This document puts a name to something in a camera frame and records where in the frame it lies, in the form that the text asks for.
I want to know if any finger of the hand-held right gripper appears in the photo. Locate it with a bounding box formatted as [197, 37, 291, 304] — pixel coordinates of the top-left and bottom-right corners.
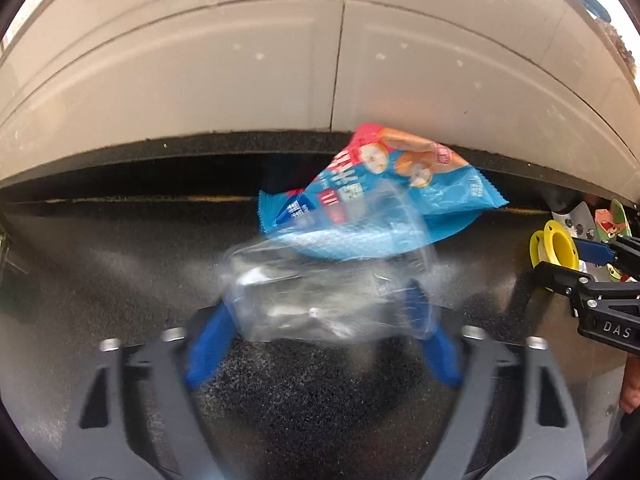
[572, 235, 640, 278]
[532, 261, 608, 313]

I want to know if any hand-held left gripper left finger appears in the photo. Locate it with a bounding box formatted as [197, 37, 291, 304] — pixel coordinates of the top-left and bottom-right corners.
[65, 305, 241, 480]

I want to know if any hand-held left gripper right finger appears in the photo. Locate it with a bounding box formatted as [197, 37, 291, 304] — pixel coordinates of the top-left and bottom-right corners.
[405, 280, 588, 480]

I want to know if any clear plastic bag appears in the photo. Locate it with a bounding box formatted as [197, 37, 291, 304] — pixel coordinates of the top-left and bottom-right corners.
[220, 180, 443, 343]

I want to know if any blue snack wrapper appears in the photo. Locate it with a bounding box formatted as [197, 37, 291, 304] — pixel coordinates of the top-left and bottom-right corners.
[257, 122, 510, 261]

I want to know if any person's right hand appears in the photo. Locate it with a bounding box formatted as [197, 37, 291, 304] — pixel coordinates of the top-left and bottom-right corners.
[619, 355, 640, 416]

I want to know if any yellow tape spool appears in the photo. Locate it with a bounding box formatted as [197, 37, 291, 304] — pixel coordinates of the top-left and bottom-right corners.
[530, 227, 581, 273]

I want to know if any green printed wrapper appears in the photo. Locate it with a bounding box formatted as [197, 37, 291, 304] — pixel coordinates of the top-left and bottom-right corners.
[592, 199, 635, 281]

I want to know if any silver blister pack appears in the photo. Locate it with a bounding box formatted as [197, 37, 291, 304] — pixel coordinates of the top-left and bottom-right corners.
[550, 202, 596, 241]

